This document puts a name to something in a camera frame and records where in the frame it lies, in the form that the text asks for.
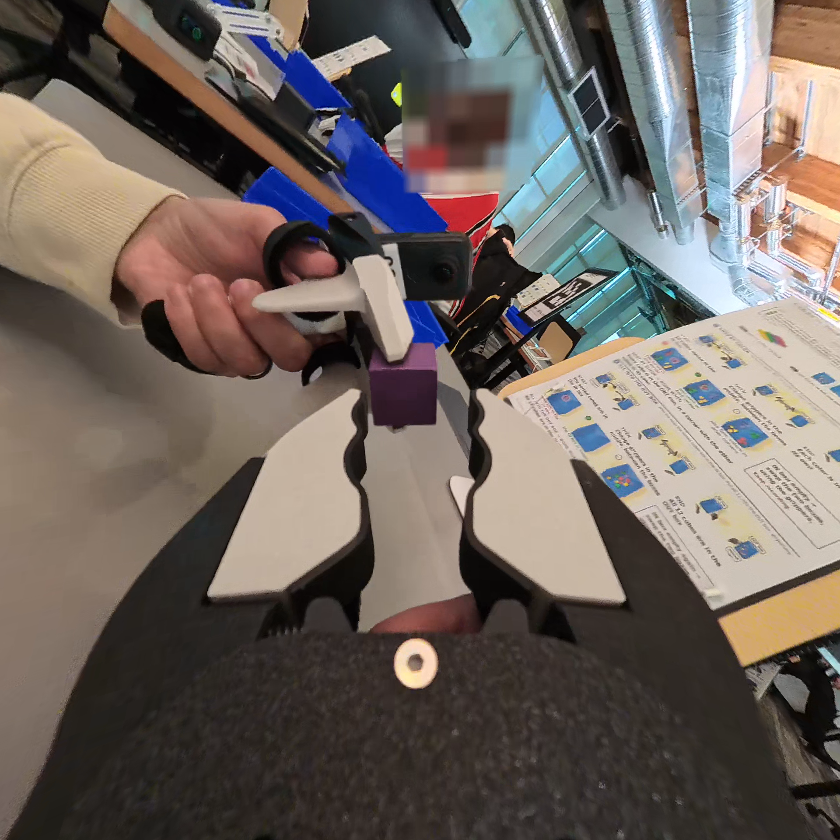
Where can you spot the black device green light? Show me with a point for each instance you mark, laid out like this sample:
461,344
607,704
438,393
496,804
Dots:
190,26

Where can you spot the black white tag sign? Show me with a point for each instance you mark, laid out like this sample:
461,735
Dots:
571,295

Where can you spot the person's left hand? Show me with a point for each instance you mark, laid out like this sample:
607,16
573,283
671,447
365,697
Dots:
197,262

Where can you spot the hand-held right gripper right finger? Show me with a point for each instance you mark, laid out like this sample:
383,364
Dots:
538,518

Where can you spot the black ceiling mounted box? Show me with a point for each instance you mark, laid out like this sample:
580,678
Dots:
594,102

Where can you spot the wooden document stand white base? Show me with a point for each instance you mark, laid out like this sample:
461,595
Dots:
787,630

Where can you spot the tan backed chair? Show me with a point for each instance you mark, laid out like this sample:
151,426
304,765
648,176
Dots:
559,341

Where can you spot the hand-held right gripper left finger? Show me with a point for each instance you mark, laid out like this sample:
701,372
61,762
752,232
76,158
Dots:
289,518

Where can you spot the white paper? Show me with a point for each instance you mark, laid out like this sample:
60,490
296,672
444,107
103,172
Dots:
351,56

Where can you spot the purple wooden cube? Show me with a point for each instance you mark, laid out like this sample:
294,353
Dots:
401,390

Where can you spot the person's left forearm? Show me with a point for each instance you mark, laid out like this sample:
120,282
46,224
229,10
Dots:
59,210

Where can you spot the brown cardboard piece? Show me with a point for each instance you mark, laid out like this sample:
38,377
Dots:
289,19

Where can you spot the printed instruction sheet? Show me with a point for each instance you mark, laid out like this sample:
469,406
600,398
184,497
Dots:
709,446

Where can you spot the silver ventilation duct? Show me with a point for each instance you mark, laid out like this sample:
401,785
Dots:
571,79
656,98
728,98

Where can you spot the wooden edged table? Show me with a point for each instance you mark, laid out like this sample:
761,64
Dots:
223,111

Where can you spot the blue plastic bin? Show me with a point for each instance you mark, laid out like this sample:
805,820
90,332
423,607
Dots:
315,82
516,320
380,177
282,193

